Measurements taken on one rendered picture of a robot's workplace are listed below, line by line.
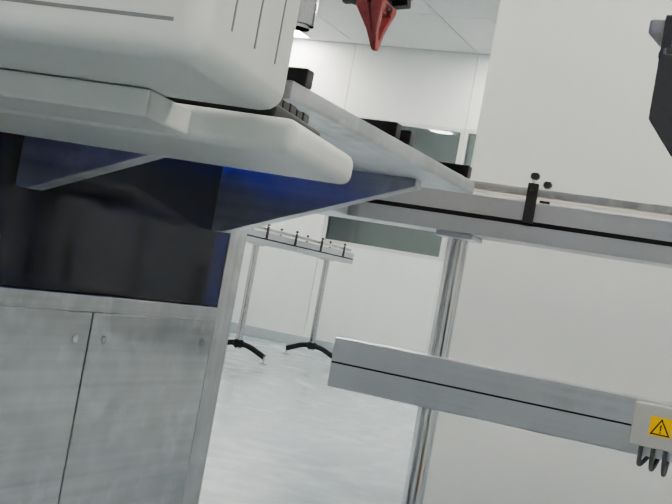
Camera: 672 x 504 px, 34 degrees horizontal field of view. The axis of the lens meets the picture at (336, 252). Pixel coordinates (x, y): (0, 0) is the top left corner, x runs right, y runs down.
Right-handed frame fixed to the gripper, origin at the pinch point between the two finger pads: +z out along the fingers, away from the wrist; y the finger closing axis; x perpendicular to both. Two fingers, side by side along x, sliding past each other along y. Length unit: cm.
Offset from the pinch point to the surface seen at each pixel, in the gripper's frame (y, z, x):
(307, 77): -14, 19, 56
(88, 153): 17, 26, 51
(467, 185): -14.1, 21.7, -6.8
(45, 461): 33, 65, 34
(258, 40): -28, 27, 94
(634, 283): -23, 29, -143
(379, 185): -2.1, 22.7, 0.7
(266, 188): 17.6, 23.0, 0.7
